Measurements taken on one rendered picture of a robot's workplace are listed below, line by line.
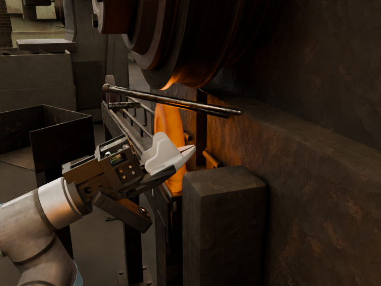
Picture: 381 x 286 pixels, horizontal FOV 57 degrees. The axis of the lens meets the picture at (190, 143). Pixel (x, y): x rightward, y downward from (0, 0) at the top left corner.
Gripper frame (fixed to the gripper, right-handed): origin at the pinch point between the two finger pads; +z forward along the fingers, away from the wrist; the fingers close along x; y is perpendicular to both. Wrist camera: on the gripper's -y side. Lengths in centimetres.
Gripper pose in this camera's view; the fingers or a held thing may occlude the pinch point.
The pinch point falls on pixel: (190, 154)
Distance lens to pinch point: 61.1
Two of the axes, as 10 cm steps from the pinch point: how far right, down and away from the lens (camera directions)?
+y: -3.4, -8.5, -4.1
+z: 9.0, -4.2, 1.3
